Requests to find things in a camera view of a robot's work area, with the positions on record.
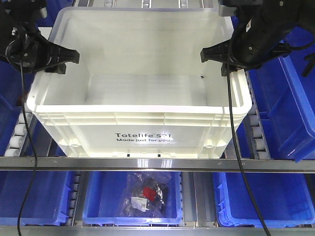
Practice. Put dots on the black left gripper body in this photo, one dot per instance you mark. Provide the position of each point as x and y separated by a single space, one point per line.
25 48

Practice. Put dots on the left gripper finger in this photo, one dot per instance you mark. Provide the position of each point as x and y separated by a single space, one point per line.
59 69
58 54

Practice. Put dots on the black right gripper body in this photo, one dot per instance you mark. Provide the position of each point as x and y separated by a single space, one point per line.
256 40

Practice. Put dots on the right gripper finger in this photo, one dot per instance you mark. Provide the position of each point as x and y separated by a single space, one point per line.
219 53
233 67

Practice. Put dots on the white plastic Totelife bin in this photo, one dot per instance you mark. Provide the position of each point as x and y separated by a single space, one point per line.
140 88

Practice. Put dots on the blue bin upper left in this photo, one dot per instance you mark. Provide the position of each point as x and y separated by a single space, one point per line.
11 93

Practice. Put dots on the blue bin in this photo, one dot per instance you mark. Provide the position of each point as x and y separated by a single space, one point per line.
11 93
286 104
104 193
46 204
283 200

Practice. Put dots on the blue bin upper right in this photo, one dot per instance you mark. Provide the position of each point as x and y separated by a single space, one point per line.
286 104

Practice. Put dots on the blue bin lower middle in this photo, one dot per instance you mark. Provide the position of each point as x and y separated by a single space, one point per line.
104 193

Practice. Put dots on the blue bin lower left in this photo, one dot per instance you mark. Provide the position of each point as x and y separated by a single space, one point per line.
46 204

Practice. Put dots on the blue bin lower right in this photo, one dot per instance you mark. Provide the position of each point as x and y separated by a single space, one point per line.
283 200

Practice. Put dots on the right white roller track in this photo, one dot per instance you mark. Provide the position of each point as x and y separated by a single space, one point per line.
254 129

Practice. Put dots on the white roller track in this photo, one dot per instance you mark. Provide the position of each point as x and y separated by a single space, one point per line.
254 129
17 138

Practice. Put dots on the left white roller track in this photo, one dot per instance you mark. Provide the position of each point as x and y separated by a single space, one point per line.
17 138

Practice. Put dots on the clear bag of parts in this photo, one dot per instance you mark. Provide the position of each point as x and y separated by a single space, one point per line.
145 195

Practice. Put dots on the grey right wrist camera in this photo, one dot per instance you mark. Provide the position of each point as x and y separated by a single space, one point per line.
228 11

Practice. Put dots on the steel shelf front rail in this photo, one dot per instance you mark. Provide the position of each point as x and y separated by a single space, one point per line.
155 164

